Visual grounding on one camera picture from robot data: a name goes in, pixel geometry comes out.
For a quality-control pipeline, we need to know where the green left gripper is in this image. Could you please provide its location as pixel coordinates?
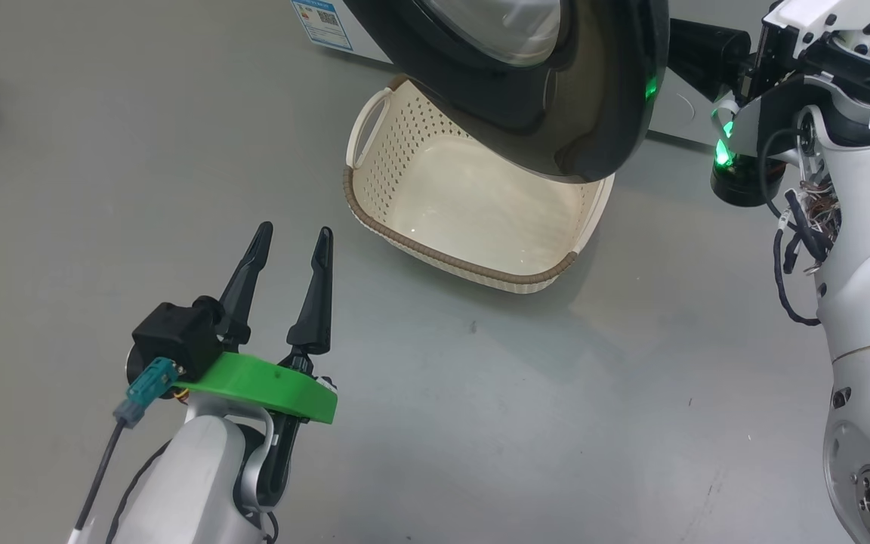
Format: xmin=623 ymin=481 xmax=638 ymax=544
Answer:
xmin=173 ymin=221 xmax=339 ymax=425

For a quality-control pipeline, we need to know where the cream perforated laundry basket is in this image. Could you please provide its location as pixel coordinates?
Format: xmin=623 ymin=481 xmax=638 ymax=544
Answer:
xmin=343 ymin=76 xmax=615 ymax=295

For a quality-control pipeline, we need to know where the blue energy label sticker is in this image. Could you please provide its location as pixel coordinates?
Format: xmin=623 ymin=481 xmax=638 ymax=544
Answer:
xmin=292 ymin=0 xmax=354 ymax=52

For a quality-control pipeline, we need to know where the white front-load washing machine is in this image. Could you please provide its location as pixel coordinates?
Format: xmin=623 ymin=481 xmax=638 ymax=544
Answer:
xmin=292 ymin=0 xmax=717 ymax=149

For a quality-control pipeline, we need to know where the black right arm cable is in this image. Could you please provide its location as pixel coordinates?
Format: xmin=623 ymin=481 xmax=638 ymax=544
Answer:
xmin=756 ymin=125 xmax=842 ymax=328

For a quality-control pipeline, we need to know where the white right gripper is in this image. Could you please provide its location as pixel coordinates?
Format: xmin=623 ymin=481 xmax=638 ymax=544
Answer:
xmin=669 ymin=0 xmax=870 ymax=104

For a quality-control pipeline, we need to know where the round white filter cover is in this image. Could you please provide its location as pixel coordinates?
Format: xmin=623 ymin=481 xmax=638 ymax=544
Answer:
xmin=654 ymin=87 xmax=717 ymax=144

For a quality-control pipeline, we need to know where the black round glass washer door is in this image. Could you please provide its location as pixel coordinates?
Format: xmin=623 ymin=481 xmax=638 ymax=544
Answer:
xmin=342 ymin=0 xmax=670 ymax=184

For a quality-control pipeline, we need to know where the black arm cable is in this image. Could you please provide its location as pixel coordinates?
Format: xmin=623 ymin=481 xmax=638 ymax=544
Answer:
xmin=105 ymin=440 xmax=173 ymax=544
xmin=756 ymin=125 xmax=842 ymax=328

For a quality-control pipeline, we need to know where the teal left camera cable connector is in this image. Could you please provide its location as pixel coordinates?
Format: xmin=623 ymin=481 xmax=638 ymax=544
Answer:
xmin=69 ymin=357 xmax=180 ymax=544

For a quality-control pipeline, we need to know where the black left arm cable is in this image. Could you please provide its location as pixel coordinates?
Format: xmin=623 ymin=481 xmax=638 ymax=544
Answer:
xmin=105 ymin=440 xmax=173 ymax=544

